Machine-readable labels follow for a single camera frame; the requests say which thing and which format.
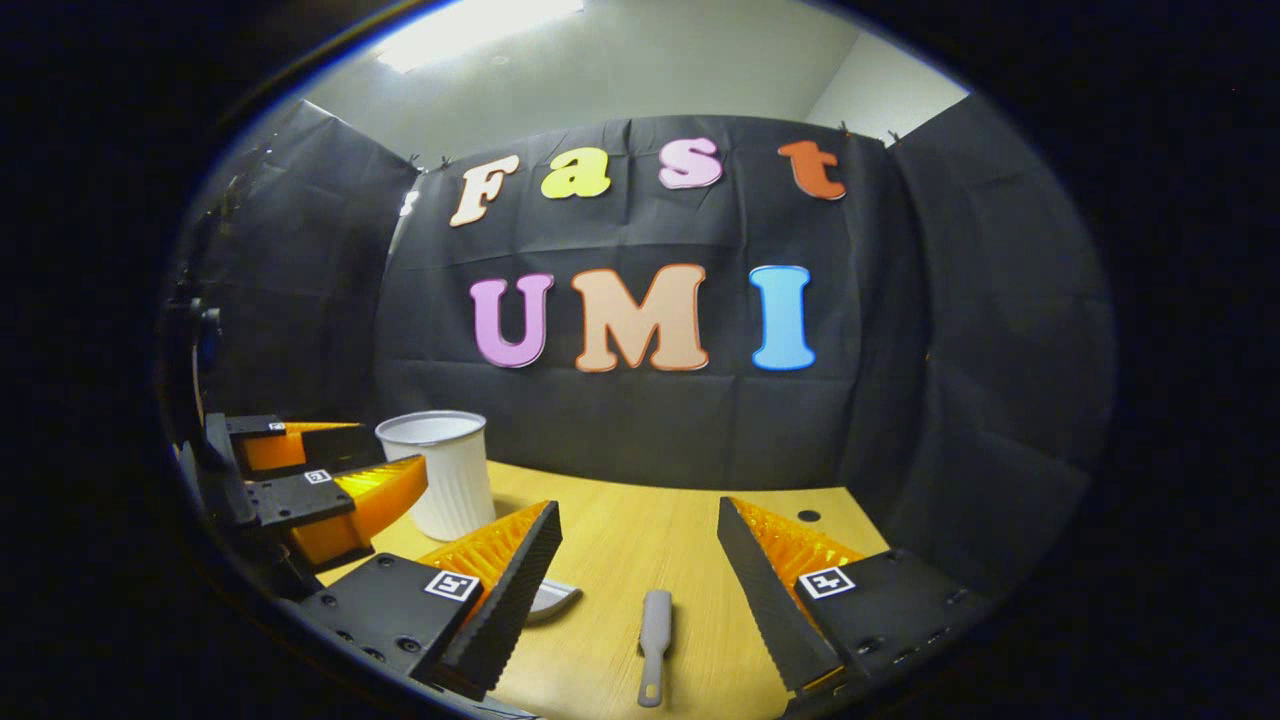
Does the black backdrop cloth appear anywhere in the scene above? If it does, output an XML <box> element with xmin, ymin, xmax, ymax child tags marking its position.
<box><xmin>175</xmin><ymin>95</ymin><xmax>1119</xmax><ymax>601</ymax></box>

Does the grey dustpan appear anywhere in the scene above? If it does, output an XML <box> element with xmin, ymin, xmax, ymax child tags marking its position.
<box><xmin>525</xmin><ymin>578</ymin><xmax>584</xmax><ymax>626</ymax></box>

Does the white ribbed garbage bin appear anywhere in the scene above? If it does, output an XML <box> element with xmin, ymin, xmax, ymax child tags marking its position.
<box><xmin>375</xmin><ymin>410</ymin><xmax>498</xmax><ymax>543</ymax></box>

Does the small grey broom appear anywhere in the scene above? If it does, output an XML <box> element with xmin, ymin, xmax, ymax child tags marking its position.
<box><xmin>637</xmin><ymin>589</ymin><xmax>674</xmax><ymax>709</ymax></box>

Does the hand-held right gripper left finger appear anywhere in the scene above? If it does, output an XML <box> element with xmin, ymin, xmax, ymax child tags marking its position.
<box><xmin>298</xmin><ymin>498</ymin><xmax>563</xmax><ymax>703</ymax></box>

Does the wooden desktop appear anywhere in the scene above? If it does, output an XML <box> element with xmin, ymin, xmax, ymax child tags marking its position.
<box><xmin>320</xmin><ymin>460</ymin><xmax>891</xmax><ymax>720</ymax></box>

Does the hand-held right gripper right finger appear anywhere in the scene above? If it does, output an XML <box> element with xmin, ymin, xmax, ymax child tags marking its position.
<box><xmin>716</xmin><ymin>495</ymin><xmax>991</xmax><ymax>701</ymax></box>

